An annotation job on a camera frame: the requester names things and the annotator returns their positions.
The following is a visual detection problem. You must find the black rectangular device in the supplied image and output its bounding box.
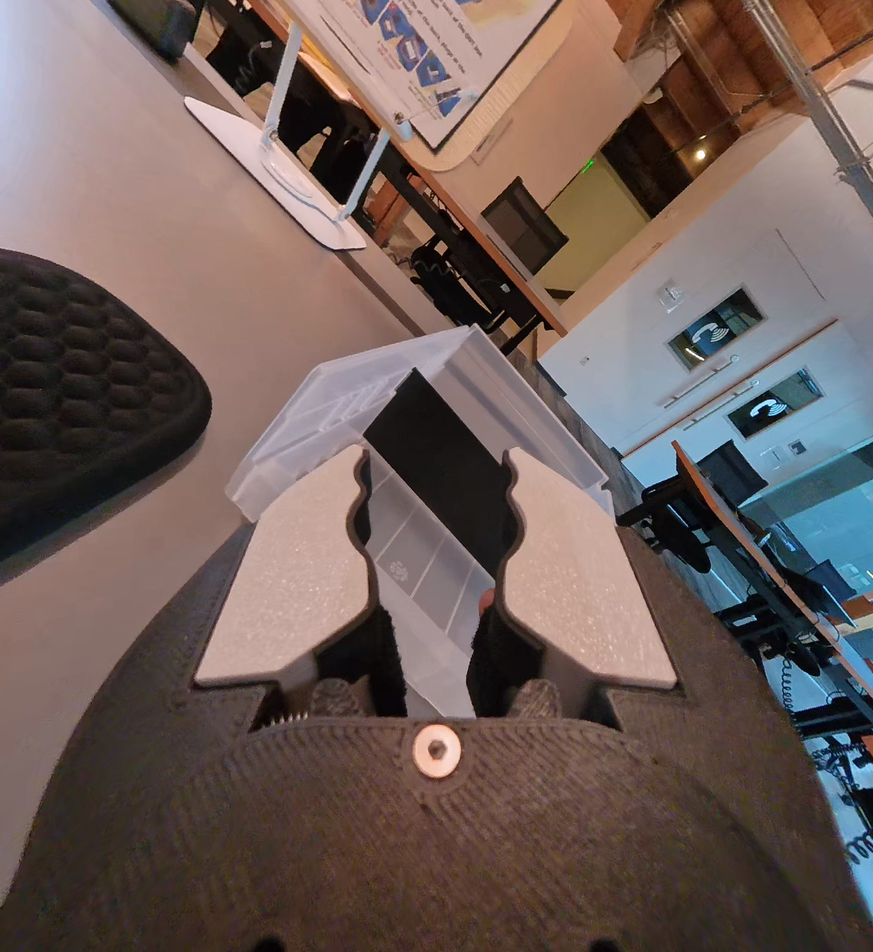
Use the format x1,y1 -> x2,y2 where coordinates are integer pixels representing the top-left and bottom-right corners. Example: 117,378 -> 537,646
361,369 -> 520,578

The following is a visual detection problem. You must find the black monitor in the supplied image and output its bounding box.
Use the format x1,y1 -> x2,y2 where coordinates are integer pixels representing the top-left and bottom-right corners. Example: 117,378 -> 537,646
696,439 -> 769,507
480,176 -> 570,275

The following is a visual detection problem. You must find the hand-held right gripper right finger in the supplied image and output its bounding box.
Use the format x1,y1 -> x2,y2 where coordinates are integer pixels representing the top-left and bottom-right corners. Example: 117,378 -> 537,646
494,448 -> 679,721

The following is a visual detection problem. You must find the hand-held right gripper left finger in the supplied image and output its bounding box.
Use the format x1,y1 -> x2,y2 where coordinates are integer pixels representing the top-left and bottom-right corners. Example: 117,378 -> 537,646
194,444 -> 381,709

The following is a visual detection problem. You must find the long orange edged desk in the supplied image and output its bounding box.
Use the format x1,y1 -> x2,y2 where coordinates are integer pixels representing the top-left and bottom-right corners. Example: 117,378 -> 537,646
242,0 -> 570,340

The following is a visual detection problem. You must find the white poster stand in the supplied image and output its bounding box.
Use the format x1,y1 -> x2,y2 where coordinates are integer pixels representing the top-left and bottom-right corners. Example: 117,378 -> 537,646
183,18 -> 483,252

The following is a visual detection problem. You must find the black mesh cushion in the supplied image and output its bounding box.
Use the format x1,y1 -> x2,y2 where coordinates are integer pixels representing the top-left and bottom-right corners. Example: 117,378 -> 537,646
0,243 -> 213,586

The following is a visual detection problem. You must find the clear plastic organizer box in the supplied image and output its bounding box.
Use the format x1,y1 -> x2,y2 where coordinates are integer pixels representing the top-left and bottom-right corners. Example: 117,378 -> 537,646
225,324 -> 617,719

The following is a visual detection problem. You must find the grey ceiling pipe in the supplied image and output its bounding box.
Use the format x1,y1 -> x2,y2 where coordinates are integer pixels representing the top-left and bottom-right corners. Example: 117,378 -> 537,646
748,0 -> 873,263

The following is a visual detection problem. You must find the black office chair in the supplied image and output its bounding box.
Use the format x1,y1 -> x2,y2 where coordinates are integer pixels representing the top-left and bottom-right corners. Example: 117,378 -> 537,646
410,237 -> 505,329

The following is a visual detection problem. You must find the dark grey case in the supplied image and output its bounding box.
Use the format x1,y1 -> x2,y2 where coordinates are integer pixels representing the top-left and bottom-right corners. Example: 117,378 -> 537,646
108,0 -> 207,61

